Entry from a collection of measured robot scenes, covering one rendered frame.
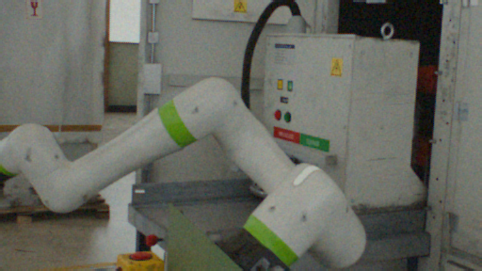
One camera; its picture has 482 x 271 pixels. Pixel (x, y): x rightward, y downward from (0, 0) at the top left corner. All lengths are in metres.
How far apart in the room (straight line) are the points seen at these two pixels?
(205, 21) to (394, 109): 0.80
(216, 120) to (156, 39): 0.80
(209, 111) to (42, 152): 0.40
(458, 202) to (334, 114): 0.41
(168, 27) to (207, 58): 0.17
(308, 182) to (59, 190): 0.66
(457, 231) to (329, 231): 0.60
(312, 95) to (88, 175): 0.67
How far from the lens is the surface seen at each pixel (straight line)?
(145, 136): 1.67
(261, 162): 1.66
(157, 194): 2.20
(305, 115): 2.03
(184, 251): 1.35
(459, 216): 1.90
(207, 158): 2.45
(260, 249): 1.29
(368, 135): 1.89
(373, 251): 1.90
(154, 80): 2.39
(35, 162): 1.73
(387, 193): 1.97
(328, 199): 1.34
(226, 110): 1.63
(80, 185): 1.73
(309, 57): 2.02
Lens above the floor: 1.35
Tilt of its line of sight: 7 degrees down
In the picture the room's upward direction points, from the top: 3 degrees clockwise
